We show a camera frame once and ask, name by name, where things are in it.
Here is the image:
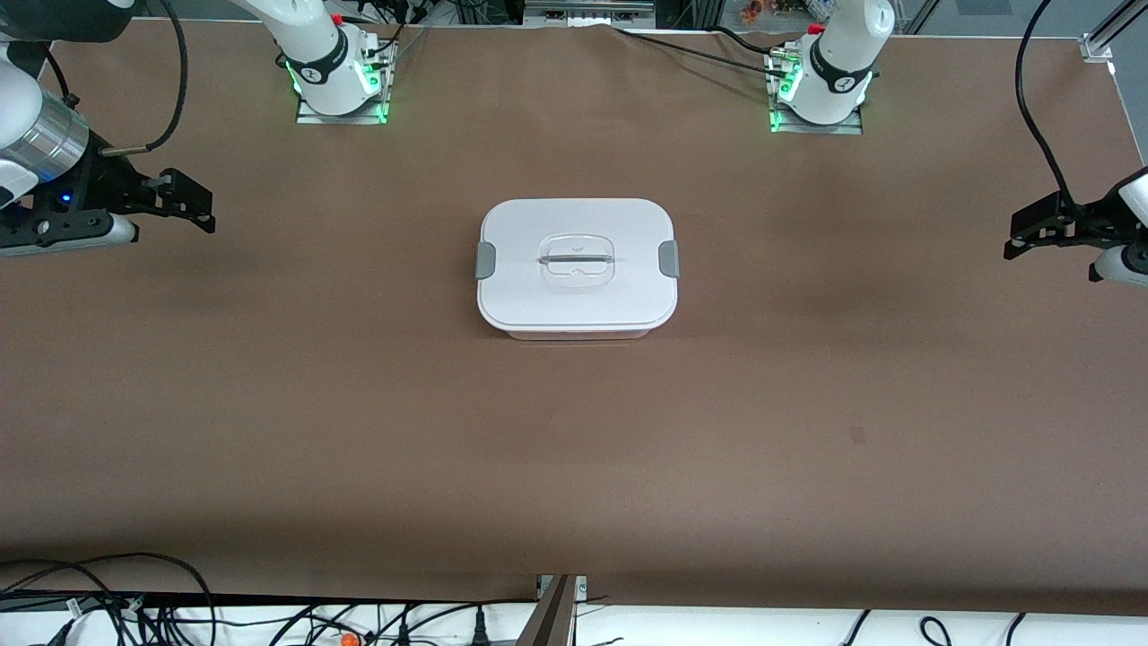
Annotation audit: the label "thin black cable on sheet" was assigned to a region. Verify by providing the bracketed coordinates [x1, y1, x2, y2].
[613, 24, 804, 74]

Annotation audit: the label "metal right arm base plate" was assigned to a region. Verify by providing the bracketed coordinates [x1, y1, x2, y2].
[295, 40, 397, 126]

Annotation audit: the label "brown table cover sheet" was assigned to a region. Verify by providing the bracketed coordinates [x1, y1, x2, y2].
[0, 18, 1148, 620]

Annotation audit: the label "aluminium profile post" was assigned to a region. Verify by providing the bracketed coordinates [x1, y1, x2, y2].
[514, 574, 588, 646]

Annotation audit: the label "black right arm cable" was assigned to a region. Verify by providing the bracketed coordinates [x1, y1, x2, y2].
[100, 0, 188, 158]

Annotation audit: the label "grey metal fixture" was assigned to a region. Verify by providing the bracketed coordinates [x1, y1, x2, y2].
[524, 0, 657, 29]

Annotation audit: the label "white box lid grey clips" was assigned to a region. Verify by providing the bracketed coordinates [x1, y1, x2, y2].
[475, 198, 680, 332]

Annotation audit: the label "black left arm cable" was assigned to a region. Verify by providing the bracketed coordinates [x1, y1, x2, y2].
[1014, 0, 1079, 209]

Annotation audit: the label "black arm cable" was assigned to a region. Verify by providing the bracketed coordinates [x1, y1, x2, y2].
[1014, 0, 1079, 209]
[100, 0, 188, 158]

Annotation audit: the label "large black looped cable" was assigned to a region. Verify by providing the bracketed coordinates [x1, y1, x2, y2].
[0, 552, 218, 646]

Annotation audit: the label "aluminium frame profile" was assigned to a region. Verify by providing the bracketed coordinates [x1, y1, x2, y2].
[1080, 0, 1148, 64]

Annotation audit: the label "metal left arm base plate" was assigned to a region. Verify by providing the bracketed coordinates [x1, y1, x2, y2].
[767, 49, 865, 136]

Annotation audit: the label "translucent plastic box base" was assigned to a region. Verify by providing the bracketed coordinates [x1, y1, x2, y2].
[489, 321, 662, 342]

